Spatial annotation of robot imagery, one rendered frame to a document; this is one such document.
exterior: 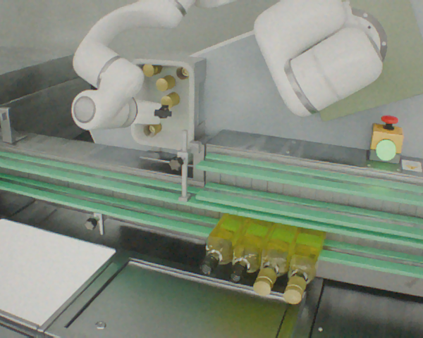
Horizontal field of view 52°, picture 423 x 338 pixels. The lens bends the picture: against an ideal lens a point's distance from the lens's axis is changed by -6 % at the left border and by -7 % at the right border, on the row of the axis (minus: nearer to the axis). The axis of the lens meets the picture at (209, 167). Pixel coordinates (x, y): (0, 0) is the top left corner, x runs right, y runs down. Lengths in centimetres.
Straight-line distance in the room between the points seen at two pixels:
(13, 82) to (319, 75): 128
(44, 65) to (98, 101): 106
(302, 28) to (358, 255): 54
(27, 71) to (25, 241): 76
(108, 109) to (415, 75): 63
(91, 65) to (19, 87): 96
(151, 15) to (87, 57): 14
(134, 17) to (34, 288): 64
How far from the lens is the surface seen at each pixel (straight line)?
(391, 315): 112
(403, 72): 102
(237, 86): 115
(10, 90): 175
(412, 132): 113
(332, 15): 76
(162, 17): 84
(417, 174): 104
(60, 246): 123
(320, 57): 71
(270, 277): 86
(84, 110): 85
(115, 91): 82
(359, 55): 70
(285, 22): 76
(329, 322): 106
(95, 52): 85
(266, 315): 100
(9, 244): 128
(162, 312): 100
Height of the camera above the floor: 183
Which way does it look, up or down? 60 degrees down
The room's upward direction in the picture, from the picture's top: 136 degrees counter-clockwise
